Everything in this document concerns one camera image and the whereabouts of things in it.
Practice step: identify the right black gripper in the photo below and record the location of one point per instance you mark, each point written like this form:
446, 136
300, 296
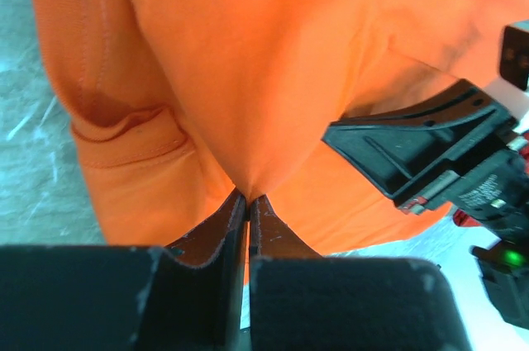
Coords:
445, 149

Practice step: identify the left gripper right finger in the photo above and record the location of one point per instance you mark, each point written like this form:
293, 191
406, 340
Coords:
300, 300

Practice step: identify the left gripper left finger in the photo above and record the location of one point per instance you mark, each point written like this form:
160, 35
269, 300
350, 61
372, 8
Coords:
183, 296

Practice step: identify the orange t shirt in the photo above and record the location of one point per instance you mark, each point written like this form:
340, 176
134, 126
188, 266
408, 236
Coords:
174, 103

